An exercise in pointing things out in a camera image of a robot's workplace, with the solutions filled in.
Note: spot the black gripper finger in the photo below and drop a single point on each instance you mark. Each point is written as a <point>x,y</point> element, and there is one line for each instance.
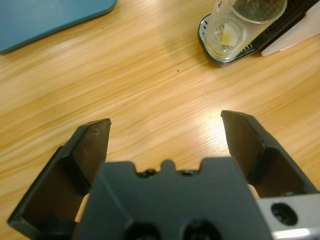
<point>265,160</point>
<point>57,175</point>

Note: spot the clear glass cup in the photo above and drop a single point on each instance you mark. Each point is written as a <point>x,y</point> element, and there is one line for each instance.
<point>232,30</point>

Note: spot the white capsule coffee machine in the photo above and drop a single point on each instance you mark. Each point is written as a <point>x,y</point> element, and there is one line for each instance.
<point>287,37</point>

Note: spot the silver drip tray grate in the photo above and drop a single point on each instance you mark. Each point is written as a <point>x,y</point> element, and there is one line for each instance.
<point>203,27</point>

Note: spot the teal plastic tray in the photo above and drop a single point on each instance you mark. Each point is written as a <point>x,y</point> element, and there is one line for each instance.
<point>37,20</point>

